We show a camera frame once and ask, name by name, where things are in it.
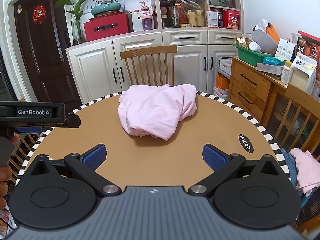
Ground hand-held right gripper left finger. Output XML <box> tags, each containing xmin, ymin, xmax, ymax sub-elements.
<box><xmin>29</xmin><ymin>144</ymin><xmax>122</xmax><ymax>197</ymax></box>

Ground blue jeans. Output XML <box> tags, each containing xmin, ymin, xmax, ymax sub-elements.
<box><xmin>282</xmin><ymin>152</ymin><xmax>309</xmax><ymax>205</ymax></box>

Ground red storage box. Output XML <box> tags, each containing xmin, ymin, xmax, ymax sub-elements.
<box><xmin>83</xmin><ymin>13</ymin><xmax>131</xmax><ymax>42</ymax></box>

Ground orange shopping bag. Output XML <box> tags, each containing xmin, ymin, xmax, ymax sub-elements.
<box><xmin>216</xmin><ymin>73</ymin><xmax>230</xmax><ymax>89</ymax></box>

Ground green plant in glass vase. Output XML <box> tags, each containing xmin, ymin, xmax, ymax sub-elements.
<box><xmin>54</xmin><ymin>0</ymin><xmax>94</xmax><ymax>45</ymax></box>

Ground white yellow-capped pill bottle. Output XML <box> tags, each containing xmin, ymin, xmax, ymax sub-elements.
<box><xmin>280</xmin><ymin>60</ymin><xmax>293</xmax><ymax>85</ymax></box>

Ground wooden sideboard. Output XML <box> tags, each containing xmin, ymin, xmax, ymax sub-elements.
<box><xmin>228</xmin><ymin>56</ymin><xmax>320</xmax><ymax>130</ymax></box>

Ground white desk calendar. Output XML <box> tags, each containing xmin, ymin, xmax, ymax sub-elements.
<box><xmin>274</xmin><ymin>38</ymin><xmax>297</xmax><ymax>61</ymax></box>

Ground white and blue carton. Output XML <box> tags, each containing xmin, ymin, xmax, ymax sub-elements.
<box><xmin>206</xmin><ymin>10</ymin><xmax>218</xmax><ymax>27</ymax></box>

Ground teal pot with branches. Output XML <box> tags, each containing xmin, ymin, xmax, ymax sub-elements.
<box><xmin>84</xmin><ymin>0</ymin><xmax>125</xmax><ymax>18</ymax></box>

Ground white plastic basket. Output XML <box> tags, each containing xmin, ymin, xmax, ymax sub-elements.
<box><xmin>213</xmin><ymin>85</ymin><xmax>229</xmax><ymax>100</ymax></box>

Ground purple water bottle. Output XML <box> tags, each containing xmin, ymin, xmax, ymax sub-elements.
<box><xmin>140</xmin><ymin>12</ymin><xmax>154</xmax><ymax>31</ymax></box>

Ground folded pink garment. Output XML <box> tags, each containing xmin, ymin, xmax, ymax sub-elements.
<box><xmin>289</xmin><ymin>148</ymin><xmax>320</xmax><ymax>197</ymax></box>

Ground white storage box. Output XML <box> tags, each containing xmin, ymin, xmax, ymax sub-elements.
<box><xmin>130</xmin><ymin>11</ymin><xmax>155</xmax><ymax>32</ymax></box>

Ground yellow lidded container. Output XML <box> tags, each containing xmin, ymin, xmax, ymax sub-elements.
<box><xmin>187</xmin><ymin>9</ymin><xmax>205</xmax><ymax>27</ymax></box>

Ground white gable carton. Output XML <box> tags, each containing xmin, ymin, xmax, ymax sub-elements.
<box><xmin>287</xmin><ymin>52</ymin><xmax>317</xmax><ymax>94</ymax></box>

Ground white plastic bin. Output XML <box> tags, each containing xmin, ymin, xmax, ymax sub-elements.
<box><xmin>219</xmin><ymin>57</ymin><xmax>233</xmax><ymax>75</ymax></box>

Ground dark brown door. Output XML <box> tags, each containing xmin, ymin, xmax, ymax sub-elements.
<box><xmin>14</xmin><ymin>0</ymin><xmax>83</xmax><ymax>105</ymax></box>

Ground red gift box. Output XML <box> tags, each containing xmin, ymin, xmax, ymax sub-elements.
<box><xmin>222</xmin><ymin>9</ymin><xmax>240</xmax><ymax>29</ymax></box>

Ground red door ornament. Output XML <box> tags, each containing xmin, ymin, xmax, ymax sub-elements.
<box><xmin>32</xmin><ymin>4</ymin><xmax>47</xmax><ymax>24</ymax></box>

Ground round striped-edge table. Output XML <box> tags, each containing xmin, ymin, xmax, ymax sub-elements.
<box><xmin>15</xmin><ymin>90</ymin><xmax>292</xmax><ymax>198</ymax></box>

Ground gold snack bag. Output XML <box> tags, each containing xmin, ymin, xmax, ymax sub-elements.
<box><xmin>236</xmin><ymin>37</ymin><xmax>252</xmax><ymax>49</ymax></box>

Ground pink printed t-shirt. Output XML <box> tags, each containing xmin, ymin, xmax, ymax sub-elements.
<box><xmin>118</xmin><ymin>84</ymin><xmax>198</xmax><ymax>141</ymax></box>

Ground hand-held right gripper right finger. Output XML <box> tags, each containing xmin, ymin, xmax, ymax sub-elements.
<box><xmin>188</xmin><ymin>144</ymin><xmax>286</xmax><ymax>197</ymax></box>

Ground orange paper bag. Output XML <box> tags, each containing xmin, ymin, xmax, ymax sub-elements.
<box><xmin>265</xmin><ymin>22</ymin><xmax>280</xmax><ymax>44</ymax></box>

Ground teal wet wipes pack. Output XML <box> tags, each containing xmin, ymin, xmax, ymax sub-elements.
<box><xmin>262</xmin><ymin>56</ymin><xmax>285</xmax><ymax>66</ymax></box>

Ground green plastic tray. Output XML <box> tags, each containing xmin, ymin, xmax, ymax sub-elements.
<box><xmin>234</xmin><ymin>44</ymin><xmax>275</xmax><ymax>67</ymax></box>

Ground person's left hand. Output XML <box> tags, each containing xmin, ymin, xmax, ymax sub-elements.
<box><xmin>0</xmin><ymin>133</ymin><xmax>20</xmax><ymax>210</ymax></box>

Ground white cabinet unit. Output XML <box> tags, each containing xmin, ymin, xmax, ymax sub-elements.
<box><xmin>55</xmin><ymin>0</ymin><xmax>244</xmax><ymax>105</ymax></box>

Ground red brown food box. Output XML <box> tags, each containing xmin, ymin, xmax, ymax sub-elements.
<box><xmin>296</xmin><ymin>30</ymin><xmax>320</xmax><ymax>62</ymax></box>

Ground wooden spindle chair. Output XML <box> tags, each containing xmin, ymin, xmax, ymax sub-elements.
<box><xmin>7</xmin><ymin>97</ymin><xmax>44</xmax><ymax>180</ymax></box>

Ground wooden chair with sticker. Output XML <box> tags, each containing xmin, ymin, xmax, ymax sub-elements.
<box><xmin>120</xmin><ymin>45</ymin><xmax>178</xmax><ymax>87</ymax></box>

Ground white tissue box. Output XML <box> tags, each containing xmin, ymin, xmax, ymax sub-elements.
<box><xmin>256</xmin><ymin>62</ymin><xmax>284</xmax><ymax>75</ymax></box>

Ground wooden chair holding clothes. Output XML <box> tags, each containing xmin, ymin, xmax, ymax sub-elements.
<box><xmin>260</xmin><ymin>84</ymin><xmax>320</xmax><ymax>233</ymax></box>

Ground black oval label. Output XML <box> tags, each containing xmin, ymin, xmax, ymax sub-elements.
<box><xmin>237</xmin><ymin>133</ymin><xmax>254</xmax><ymax>153</ymax></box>

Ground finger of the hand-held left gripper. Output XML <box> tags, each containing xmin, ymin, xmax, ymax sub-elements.
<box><xmin>14</xmin><ymin>126</ymin><xmax>50</xmax><ymax>134</ymax></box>
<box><xmin>64</xmin><ymin>114</ymin><xmax>81</xmax><ymax>128</ymax></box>

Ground white round bottle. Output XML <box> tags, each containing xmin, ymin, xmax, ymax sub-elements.
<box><xmin>249</xmin><ymin>41</ymin><xmax>262</xmax><ymax>53</ymax></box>

